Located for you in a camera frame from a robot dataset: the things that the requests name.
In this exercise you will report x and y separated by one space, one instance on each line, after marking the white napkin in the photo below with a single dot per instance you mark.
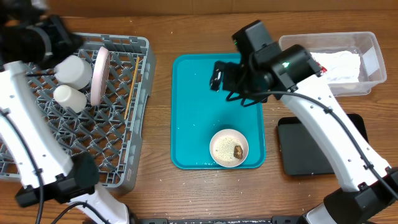
339 67

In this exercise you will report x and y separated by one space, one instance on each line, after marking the large white plate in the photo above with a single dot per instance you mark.
100 76

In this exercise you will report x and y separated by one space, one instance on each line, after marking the clear plastic bin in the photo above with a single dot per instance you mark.
365 44

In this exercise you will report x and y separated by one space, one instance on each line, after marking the brown food scrap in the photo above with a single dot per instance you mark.
238 152

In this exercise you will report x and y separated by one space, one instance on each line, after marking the wooden chopstick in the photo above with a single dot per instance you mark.
132 88

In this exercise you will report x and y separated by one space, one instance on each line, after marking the small white plate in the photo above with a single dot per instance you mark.
234 134

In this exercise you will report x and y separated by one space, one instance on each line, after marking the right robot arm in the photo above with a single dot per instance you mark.
368 184

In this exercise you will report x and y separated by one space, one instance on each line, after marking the grey round bowl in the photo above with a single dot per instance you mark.
74 72

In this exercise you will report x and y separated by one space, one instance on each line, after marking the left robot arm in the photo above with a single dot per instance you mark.
47 172

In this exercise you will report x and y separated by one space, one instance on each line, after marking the pile of white rice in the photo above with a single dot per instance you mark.
224 150

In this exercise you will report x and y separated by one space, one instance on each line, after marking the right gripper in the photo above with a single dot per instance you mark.
230 69

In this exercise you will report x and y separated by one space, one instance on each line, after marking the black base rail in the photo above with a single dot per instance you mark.
273 220

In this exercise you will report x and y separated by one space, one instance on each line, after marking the teal plastic serving tray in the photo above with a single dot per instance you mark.
198 113

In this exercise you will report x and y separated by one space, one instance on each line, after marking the black rectangular tray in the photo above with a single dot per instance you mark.
300 153

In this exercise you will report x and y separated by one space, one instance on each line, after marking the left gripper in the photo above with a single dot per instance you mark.
68 42

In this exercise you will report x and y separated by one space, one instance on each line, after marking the white cup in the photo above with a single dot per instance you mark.
68 97

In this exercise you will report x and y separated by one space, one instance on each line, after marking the grey plastic dish rack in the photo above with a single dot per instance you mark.
113 142

